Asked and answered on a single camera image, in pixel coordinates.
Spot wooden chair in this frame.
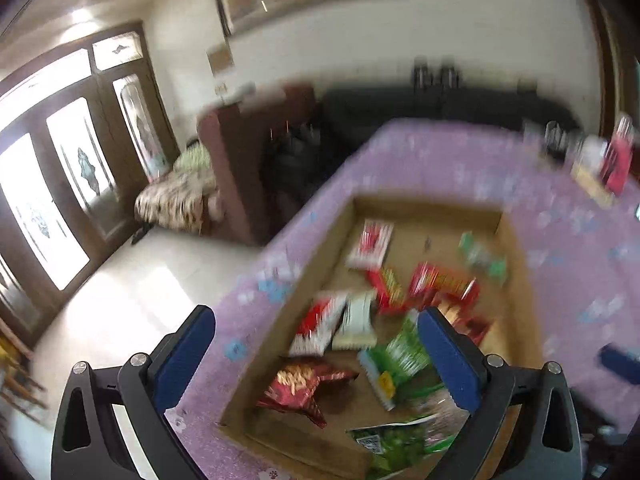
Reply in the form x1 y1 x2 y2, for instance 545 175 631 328
0 335 49 411

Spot small green snack packet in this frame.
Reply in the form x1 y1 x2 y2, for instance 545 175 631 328
457 231 508 286

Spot clear bag with green seal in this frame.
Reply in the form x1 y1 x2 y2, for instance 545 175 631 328
400 385 472 453

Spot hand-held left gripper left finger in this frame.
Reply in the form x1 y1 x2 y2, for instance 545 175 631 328
50 304 217 480

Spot items on table corner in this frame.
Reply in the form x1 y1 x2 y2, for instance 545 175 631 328
602 117 638 196

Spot dark object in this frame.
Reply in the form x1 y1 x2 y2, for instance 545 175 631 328
542 120 576 161

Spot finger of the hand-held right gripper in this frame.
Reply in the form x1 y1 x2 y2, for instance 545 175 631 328
599 342 640 386

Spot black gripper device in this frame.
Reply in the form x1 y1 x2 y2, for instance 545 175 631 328
412 62 434 91

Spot green patterned pillow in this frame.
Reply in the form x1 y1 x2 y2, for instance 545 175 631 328
172 142 212 177

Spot black bag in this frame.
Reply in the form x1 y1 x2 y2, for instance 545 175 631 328
265 125 351 196

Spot shallow cardboard box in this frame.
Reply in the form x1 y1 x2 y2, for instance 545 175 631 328
220 195 546 480

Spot dark red shiny snack packet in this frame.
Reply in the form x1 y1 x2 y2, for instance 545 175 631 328
256 357 361 428

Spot red white snack packet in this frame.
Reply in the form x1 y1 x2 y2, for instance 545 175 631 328
289 292 348 358
346 219 396 271

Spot beige booklet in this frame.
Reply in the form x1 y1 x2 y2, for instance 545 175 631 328
570 160 616 209

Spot wooden glass door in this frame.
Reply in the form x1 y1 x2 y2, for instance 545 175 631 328
0 20 182 351

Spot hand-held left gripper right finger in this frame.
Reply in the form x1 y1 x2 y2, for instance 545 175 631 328
417 306 583 480

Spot white object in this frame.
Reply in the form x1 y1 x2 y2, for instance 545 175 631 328
575 135 608 176

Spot large green snack packet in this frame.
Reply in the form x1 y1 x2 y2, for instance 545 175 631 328
346 415 441 480
357 310 446 411

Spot black sofa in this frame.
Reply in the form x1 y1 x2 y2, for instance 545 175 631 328
320 85 581 141

